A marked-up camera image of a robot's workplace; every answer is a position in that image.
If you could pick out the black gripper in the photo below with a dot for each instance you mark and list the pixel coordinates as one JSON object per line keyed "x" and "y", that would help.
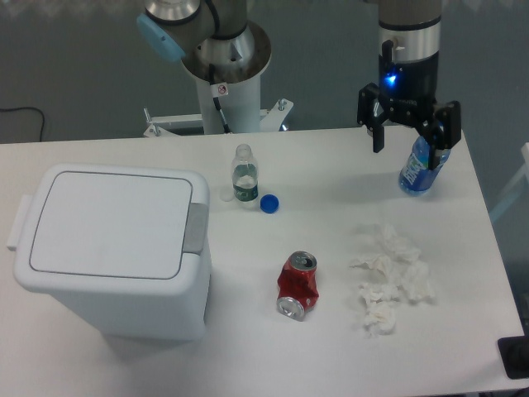
{"x": 405, "y": 95}

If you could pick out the white trash can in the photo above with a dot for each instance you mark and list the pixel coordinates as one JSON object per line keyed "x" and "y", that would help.
{"x": 125, "y": 248}

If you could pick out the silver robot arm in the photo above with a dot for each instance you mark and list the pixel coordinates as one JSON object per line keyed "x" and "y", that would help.
{"x": 174, "y": 28}

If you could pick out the crushed red soda can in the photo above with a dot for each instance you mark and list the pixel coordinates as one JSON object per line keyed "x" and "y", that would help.
{"x": 297, "y": 284}

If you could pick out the blue plastic bottle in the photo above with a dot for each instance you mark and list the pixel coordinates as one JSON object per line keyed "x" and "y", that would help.
{"x": 415, "y": 177}

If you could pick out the white furniture at right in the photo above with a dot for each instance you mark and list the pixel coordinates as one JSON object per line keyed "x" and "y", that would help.
{"x": 512, "y": 190}

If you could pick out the crumpled white tissue pile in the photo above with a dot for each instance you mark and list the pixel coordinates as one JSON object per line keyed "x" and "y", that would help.
{"x": 396, "y": 273}

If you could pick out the blue bottle cap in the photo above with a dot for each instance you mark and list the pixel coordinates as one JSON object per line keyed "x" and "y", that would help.
{"x": 269, "y": 203}

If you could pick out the clear plastic bottle green label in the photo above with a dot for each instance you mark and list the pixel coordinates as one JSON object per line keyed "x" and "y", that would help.
{"x": 244, "y": 176}

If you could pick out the white bottle cap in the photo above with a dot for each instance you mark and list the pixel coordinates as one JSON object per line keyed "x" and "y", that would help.
{"x": 226, "y": 195}

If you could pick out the black device at edge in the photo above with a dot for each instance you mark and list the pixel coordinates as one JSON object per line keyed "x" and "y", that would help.
{"x": 514, "y": 355}

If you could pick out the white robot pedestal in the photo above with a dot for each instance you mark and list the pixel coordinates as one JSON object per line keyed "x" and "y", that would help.
{"x": 227, "y": 76}

